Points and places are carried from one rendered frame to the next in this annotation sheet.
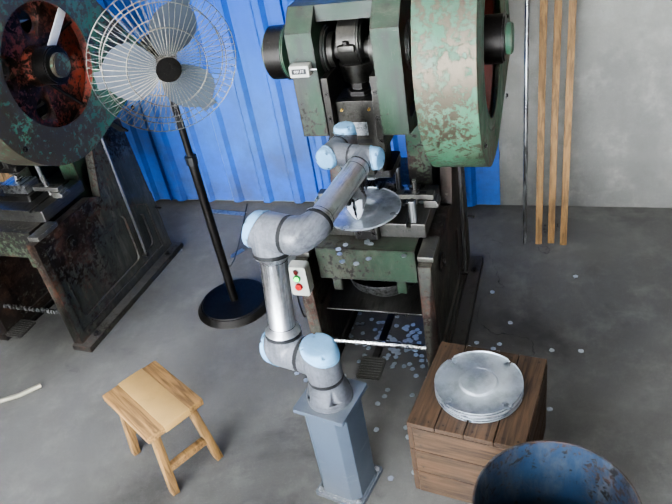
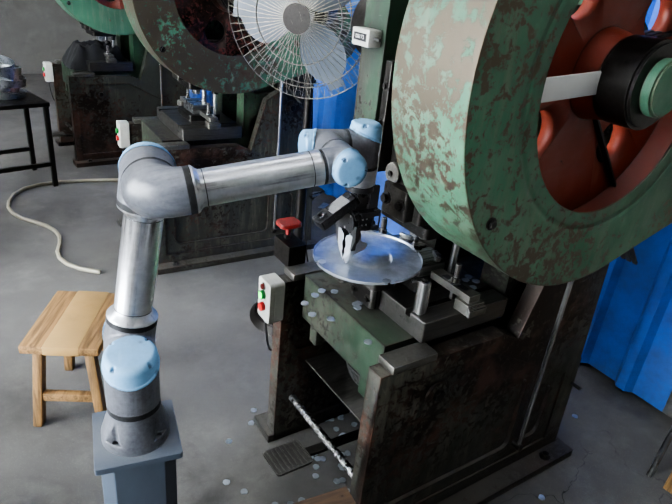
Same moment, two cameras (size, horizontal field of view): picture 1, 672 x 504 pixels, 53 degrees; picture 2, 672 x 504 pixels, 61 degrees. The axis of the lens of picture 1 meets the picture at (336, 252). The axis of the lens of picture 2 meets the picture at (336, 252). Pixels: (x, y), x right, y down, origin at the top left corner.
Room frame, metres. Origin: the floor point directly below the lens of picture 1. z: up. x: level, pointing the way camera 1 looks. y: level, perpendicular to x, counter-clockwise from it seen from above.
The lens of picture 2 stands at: (0.94, -0.77, 1.46)
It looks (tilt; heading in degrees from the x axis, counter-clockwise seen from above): 26 degrees down; 32
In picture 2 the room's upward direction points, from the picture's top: 6 degrees clockwise
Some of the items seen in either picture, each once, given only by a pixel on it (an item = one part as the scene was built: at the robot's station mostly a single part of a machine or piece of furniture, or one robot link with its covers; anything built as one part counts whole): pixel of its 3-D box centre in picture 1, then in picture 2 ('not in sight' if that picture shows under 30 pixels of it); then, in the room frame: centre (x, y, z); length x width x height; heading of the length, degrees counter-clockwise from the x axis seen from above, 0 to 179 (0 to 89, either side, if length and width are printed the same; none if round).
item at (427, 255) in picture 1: (453, 238); (496, 383); (2.33, -0.50, 0.45); 0.92 x 0.12 x 0.90; 157
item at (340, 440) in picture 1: (340, 441); (141, 499); (1.57, 0.11, 0.23); 0.19 x 0.19 x 0.45; 56
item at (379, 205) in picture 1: (362, 207); (367, 256); (2.14, -0.13, 0.79); 0.29 x 0.29 x 0.01
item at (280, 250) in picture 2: not in sight; (288, 264); (2.21, 0.18, 0.62); 0.10 x 0.06 x 0.20; 67
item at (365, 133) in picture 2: (345, 139); (363, 144); (2.09, -0.10, 1.10); 0.09 x 0.08 x 0.11; 144
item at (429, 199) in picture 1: (417, 191); (457, 283); (2.24, -0.35, 0.76); 0.17 x 0.06 x 0.10; 67
